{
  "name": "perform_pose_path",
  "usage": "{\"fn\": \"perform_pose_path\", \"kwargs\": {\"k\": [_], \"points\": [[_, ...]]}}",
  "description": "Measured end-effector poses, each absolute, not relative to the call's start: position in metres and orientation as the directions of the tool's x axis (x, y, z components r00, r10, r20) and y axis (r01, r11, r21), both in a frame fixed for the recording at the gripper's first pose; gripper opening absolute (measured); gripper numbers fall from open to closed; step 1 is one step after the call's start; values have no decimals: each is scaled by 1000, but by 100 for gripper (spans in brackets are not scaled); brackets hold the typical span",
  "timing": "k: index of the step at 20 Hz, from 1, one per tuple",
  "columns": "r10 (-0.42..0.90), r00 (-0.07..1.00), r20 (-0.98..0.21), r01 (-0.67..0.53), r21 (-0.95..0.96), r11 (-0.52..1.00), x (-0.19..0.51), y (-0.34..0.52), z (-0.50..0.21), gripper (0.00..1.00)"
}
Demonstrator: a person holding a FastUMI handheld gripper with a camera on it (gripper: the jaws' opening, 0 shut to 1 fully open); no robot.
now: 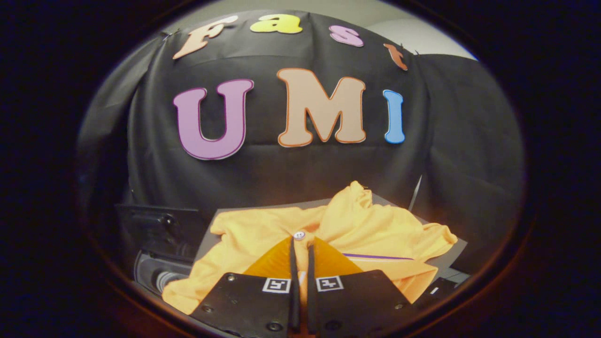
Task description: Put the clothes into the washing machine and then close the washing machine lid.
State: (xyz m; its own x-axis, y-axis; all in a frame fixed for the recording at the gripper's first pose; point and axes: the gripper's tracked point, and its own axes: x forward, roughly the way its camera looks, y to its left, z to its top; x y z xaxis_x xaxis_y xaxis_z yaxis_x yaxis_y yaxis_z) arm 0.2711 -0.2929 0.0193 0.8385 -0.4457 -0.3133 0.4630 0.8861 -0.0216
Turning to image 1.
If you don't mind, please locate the black backdrop cloth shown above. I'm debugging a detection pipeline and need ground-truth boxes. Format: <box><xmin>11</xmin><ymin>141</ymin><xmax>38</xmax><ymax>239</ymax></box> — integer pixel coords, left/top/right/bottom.
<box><xmin>77</xmin><ymin>9</ymin><xmax>524</xmax><ymax>282</ymax></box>

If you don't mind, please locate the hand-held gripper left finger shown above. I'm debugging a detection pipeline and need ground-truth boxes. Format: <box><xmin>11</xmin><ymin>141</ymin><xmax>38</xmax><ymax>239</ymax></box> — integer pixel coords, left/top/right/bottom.
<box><xmin>190</xmin><ymin>236</ymin><xmax>301</xmax><ymax>338</ymax></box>

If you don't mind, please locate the yellow polo shirt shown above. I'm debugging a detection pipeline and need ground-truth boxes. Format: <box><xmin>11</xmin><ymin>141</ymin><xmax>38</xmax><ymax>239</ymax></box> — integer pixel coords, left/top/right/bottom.
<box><xmin>162</xmin><ymin>181</ymin><xmax>458</xmax><ymax>315</ymax></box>

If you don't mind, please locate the white cabinet with dark top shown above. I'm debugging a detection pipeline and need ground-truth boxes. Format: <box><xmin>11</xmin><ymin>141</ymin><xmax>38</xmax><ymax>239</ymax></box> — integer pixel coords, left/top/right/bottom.
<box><xmin>195</xmin><ymin>192</ymin><xmax>470</xmax><ymax>306</ymax></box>

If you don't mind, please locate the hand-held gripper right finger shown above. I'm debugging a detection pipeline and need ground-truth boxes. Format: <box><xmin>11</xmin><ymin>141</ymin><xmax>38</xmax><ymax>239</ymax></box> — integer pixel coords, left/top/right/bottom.
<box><xmin>307</xmin><ymin>236</ymin><xmax>416</xmax><ymax>338</ymax></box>

